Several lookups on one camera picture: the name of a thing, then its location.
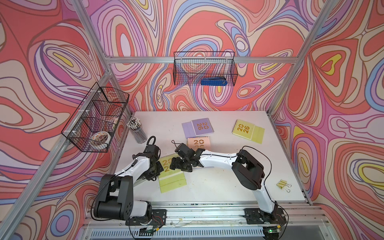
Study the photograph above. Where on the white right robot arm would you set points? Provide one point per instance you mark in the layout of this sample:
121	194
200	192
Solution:
248	170

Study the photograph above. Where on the purple desk calendar far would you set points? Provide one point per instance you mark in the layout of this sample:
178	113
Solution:
197	128

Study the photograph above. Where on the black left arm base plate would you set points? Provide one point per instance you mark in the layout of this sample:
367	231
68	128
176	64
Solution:
156	218

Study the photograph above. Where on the green desk calendar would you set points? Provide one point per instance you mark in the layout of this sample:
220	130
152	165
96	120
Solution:
170	179
248	131

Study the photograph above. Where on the tape roll in basket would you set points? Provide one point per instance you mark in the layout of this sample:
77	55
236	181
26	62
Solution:
100	140

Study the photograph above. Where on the black wire basket wall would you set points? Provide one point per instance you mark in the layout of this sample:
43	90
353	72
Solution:
100	110
192	66

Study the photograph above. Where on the clear cup of coloured pencils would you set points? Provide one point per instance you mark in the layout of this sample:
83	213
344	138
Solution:
136	128

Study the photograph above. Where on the blue pouch in basket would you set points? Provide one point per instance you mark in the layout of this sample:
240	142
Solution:
214	81

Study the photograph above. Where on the pink desk calendar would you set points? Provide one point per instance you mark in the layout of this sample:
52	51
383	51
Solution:
199	143

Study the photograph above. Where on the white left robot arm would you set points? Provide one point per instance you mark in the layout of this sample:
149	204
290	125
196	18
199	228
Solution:
115	198

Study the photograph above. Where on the black wire basket back wall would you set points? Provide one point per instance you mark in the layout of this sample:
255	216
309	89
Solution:
192	66

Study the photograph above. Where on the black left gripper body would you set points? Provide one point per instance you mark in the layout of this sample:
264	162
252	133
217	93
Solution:
154	172

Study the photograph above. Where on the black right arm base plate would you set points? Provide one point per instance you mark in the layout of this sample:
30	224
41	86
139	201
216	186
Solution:
254	216

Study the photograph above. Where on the yellow binder clips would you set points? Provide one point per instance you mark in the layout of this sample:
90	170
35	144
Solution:
284	185

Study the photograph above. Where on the black wire basket left wall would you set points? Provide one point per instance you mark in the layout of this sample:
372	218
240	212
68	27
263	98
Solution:
100	110

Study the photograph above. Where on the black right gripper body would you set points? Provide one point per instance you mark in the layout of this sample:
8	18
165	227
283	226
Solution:
181	164

